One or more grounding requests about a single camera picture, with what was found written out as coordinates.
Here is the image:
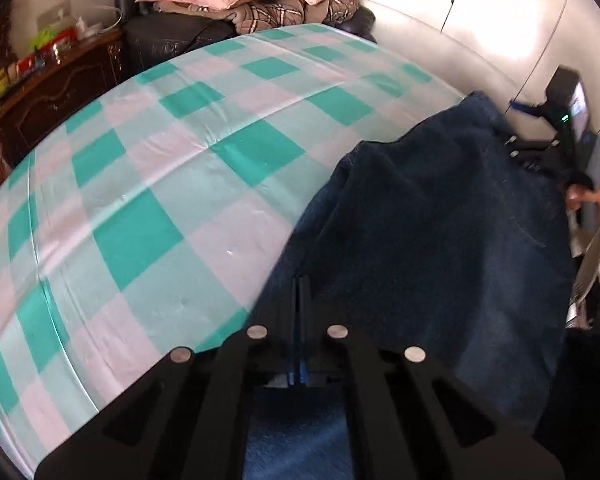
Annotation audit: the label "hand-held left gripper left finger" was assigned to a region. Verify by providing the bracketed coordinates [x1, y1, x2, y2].
[35, 276, 299, 480]

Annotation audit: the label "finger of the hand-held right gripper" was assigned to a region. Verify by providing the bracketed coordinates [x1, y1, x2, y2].
[502, 132, 570, 179]
[508, 99, 556, 122]

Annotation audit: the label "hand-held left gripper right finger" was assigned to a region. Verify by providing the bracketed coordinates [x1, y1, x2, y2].
[299, 276, 566, 480]

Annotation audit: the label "blue denim pants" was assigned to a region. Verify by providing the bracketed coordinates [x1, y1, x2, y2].
[242, 91, 577, 480]

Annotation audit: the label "person's right hand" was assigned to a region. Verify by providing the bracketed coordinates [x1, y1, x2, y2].
[565, 182, 600, 213]

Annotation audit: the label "white wardrobe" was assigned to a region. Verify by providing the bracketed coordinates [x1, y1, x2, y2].
[357, 0, 600, 138]

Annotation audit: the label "green checked tablecloth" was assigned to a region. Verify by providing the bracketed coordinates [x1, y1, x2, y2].
[0, 22, 468, 477]

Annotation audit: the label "brown patterned cushion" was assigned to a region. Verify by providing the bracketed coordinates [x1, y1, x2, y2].
[152, 0, 365, 37]

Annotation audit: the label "black leather armchair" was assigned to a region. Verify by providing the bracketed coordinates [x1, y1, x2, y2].
[112, 0, 378, 67]

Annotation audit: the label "carved wooden nightstand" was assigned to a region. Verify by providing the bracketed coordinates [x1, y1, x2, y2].
[0, 27, 131, 168]

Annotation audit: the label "red box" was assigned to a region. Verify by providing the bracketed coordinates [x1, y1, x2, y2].
[16, 52, 49, 75]

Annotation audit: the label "green packet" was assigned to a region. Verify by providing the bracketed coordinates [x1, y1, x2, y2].
[31, 26, 77, 52]

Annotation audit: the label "yellow-green box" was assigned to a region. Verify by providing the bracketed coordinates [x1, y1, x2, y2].
[0, 66, 19, 99]

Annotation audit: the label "white cable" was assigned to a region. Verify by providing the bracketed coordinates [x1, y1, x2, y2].
[76, 6, 124, 37]

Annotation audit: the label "wall socket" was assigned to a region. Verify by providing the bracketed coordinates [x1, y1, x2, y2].
[36, 1, 74, 29]

